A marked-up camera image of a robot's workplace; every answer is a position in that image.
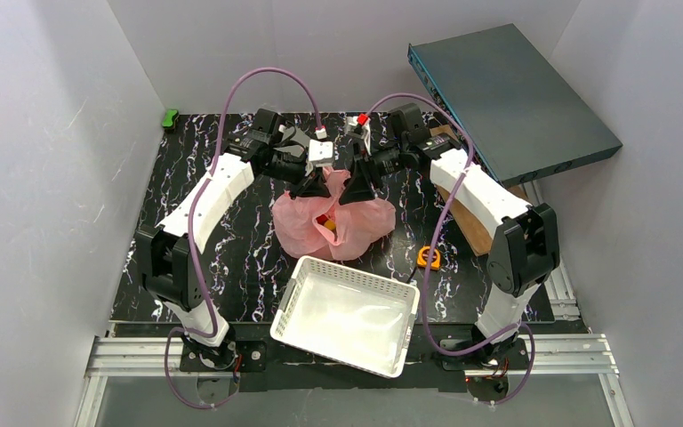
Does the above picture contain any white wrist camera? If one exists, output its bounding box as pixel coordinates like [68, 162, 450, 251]
[343, 116, 372, 154]
[307, 126, 335, 170]

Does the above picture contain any grey rectangular pad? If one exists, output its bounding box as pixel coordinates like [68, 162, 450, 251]
[276, 126, 311, 157]

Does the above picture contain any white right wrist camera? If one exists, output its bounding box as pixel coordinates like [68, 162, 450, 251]
[343, 116, 372, 154]

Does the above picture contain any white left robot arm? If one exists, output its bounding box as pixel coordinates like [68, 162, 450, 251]
[134, 109, 333, 349]

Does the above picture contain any pink plastic bag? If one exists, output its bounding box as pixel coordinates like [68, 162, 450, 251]
[271, 167, 396, 261]

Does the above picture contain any orange tape measure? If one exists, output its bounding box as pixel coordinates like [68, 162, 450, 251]
[416, 246, 442, 270]

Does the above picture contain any brown wooden board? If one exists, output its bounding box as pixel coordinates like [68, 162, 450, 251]
[430, 125, 531, 256]

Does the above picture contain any white perforated plastic basket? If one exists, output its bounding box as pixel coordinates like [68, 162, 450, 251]
[270, 256, 420, 379]

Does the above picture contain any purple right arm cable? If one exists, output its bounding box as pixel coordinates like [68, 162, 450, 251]
[365, 92, 536, 407]

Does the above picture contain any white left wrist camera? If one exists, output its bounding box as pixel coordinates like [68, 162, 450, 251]
[307, 126, 335, 170]

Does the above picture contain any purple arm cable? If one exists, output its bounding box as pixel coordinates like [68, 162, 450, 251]
[163, 66, 325, 411]
[365, 92, 536, 407]

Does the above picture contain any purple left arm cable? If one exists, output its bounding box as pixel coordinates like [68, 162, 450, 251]
[163, 66, 325, 411]

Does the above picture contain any green black small object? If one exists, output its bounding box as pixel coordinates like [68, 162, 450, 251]
[161, 109, 180, 133]

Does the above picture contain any aluminium frame rail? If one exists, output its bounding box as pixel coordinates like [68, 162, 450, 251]
[73, 333, 634, 427]

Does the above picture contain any dark teal flat box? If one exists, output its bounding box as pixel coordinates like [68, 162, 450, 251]
[407, 24, 623, 187]

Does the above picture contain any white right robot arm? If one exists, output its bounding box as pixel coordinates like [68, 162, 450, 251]
[339, 103, 560, 358]

